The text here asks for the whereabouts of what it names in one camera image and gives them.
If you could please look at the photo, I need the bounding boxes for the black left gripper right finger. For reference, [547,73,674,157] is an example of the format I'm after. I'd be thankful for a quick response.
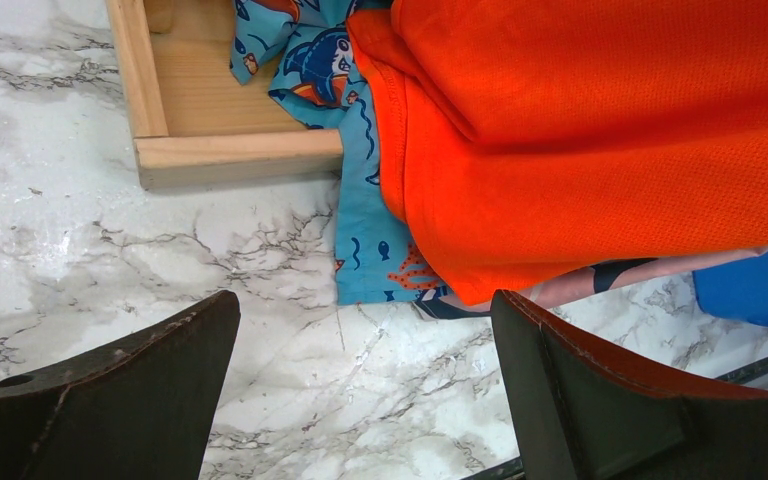
[491,290,768,479]

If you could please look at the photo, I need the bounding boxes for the blue plastic bin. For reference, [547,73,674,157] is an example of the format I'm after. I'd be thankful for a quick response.
[693,252,768,327]

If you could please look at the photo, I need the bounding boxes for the light blue shark shorts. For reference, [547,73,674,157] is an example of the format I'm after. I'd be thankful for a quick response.
[229,1,450,305]

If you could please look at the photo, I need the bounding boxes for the wooden clothes rack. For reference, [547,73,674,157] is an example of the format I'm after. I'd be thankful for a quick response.
[107,0,343,189]

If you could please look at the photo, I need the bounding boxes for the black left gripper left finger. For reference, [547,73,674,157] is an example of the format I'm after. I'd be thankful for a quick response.
[0,291,241,479]

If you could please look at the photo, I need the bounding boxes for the orange mesh shorts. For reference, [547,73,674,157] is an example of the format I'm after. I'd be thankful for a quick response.
[347,1,768,305]

